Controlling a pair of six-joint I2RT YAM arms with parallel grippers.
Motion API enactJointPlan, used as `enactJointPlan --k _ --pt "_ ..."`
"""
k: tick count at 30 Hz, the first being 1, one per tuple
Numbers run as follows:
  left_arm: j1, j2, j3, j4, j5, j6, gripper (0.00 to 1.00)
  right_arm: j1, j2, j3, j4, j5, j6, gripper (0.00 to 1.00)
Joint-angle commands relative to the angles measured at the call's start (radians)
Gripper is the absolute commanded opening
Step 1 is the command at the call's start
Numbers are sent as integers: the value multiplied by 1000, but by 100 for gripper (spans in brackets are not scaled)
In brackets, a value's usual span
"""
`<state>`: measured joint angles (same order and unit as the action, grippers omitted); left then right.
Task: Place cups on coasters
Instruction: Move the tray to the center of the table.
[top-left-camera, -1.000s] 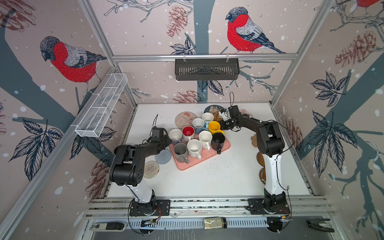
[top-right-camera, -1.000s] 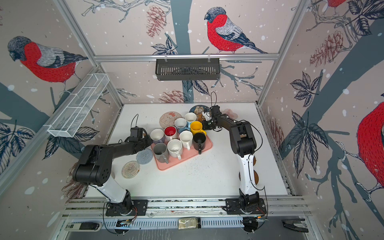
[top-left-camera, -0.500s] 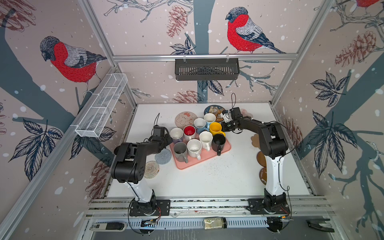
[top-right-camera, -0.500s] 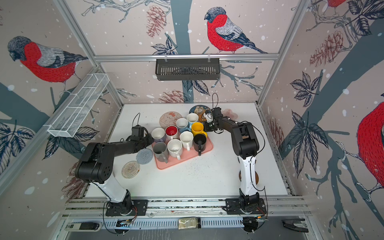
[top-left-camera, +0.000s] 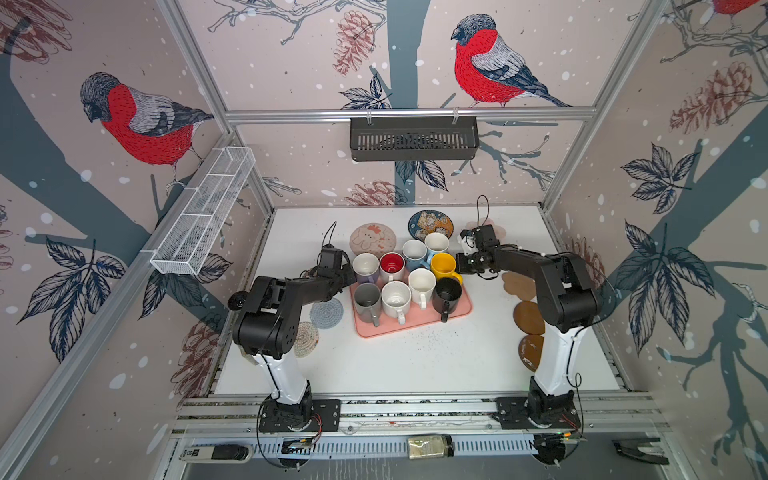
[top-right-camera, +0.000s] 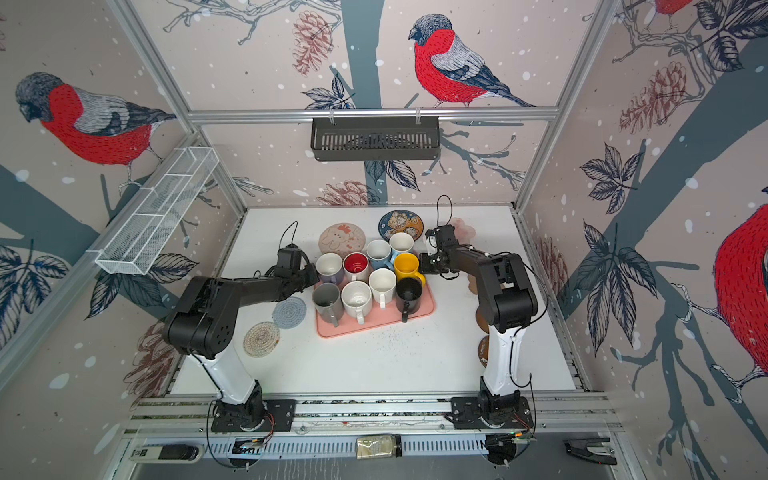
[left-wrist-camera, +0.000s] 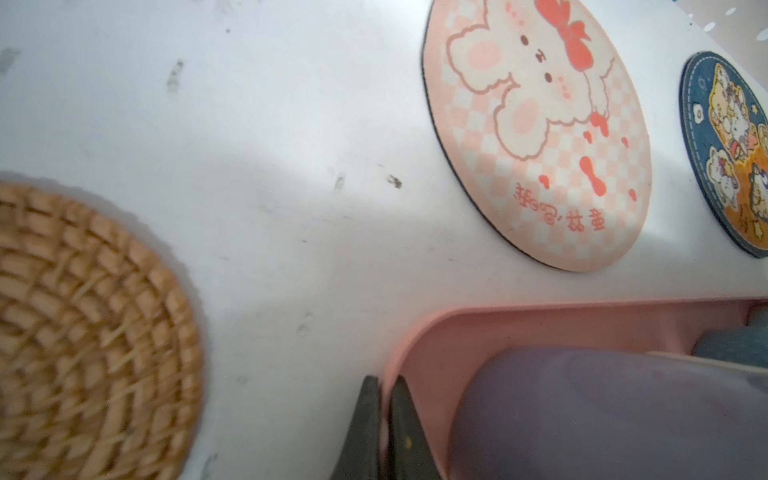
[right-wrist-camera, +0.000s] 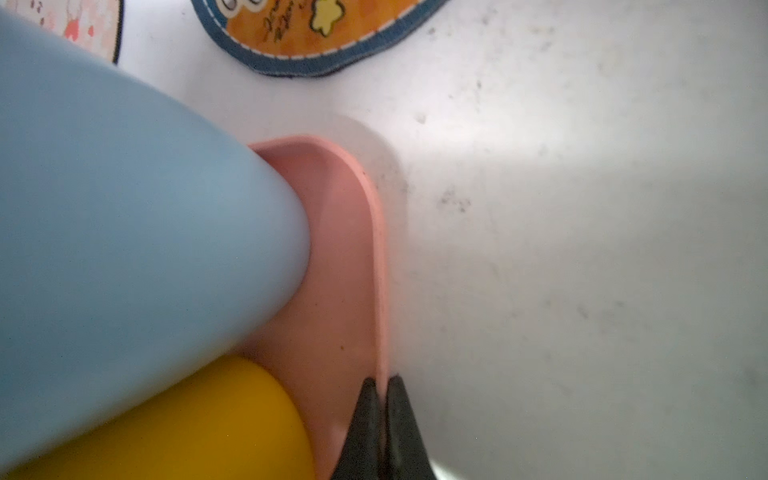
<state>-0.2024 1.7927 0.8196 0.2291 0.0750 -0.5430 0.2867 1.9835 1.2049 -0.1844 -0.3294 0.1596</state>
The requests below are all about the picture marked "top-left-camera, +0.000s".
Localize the pink bunny round coaster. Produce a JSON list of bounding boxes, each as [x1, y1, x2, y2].
[[349, 223, 397, 258]]

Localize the black white power strip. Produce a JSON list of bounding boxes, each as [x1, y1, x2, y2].
[[180, 444, 253, 463]]

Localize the beige woven round coaster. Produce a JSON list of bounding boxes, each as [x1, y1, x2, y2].
[[293, 322, 319, 358]]

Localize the grey woven round coaster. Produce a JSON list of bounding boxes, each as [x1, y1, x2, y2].
[[309, 298, 344, 330]]

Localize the taped small box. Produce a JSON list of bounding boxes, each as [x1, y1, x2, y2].
[[407, 434, 454, 460]]

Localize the dark glossy round coaster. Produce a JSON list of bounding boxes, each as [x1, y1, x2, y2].
[[518, 334, 544, 372]]

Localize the black lid spice jar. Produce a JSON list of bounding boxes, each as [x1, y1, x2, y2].
[[227, 290, 249, 311]]

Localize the black wall basket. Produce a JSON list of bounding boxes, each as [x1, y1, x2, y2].
[[350, 117, 479, 162]]

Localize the lavender mug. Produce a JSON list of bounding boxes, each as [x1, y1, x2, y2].
[[352, 253, 380, 284]]

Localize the pink flower coaster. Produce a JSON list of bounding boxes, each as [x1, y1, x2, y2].
[[460, 218, 507, 247]]

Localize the black clamp tool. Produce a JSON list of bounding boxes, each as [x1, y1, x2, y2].
[[612, 437, 670, 465]]

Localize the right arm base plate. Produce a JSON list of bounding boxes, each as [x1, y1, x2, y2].
[[492, 395, 582, 430]]

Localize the light blue mug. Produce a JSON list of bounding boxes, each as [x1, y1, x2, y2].
[[402, 239, 430, 272]]

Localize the grey mug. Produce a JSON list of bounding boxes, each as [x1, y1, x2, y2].
[[353, 283, 382, 328]]

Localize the blue cartoon round coaster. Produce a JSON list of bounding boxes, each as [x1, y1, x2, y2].
[[408, 209, 454, 241]]

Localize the yellow mug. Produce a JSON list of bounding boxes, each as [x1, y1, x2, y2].
[[430, 252, 463, 284]]

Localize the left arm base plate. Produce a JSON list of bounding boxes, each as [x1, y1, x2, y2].
[[258, 399, 341, 434]]

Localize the white wire basket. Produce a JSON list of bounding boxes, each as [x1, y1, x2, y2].
[[150, 147, 255, 275]]

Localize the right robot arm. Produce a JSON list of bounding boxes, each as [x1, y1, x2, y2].
[[456, 233, 601, 425]]

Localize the white blue mug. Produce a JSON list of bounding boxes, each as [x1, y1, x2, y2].
[[424, 232, 450, 256]]

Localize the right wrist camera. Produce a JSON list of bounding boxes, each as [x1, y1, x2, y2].
[[472, 225, 500, 251]]

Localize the cork flower coaster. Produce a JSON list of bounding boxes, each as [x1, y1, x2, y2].
[[502, 272, 536, 301]]

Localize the pink serving tray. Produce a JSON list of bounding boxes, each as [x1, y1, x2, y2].
[[349, 283, 473, 338]]

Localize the white mug middle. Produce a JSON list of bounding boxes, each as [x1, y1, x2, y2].
[[408, 268, 436, 310]]

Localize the brown round wooden coaster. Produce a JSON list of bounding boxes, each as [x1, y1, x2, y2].
[[513, 301, 545, 335]]

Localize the black mug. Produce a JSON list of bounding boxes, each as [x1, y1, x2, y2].
[[432, 277, 463, 323]]

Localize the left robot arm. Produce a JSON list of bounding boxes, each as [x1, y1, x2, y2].
[[227, 244, 356, 407]]

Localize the red interior white mug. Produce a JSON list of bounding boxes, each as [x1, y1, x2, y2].
[[379, 252, 406, 284]]

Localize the white mug front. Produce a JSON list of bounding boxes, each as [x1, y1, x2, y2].
[[381, 281, 412, 325]]

